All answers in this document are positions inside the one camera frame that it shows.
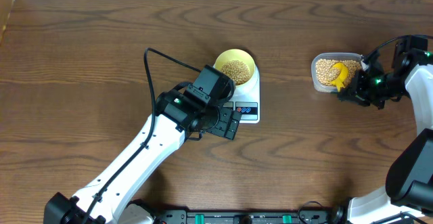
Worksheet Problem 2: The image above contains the yellow plastic scoop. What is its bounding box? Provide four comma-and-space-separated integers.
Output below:
330, 62, 349, 92

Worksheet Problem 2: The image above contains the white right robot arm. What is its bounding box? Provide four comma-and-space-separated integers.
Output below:
333, 35, 432, 223

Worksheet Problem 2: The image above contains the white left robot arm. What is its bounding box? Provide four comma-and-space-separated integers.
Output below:
43, 66, 241, 223

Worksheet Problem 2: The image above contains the white digital kitchen scale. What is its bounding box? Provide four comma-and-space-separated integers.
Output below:
223, 65, 260, 124

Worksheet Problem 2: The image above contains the yellow bowl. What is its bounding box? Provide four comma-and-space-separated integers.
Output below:
214, 49, 256, 86

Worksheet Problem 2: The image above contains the clear container of soybeans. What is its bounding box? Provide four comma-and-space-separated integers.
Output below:
311, 53, 363, 93

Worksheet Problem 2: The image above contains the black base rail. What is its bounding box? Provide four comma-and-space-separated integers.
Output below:
154, 202, 346, 224

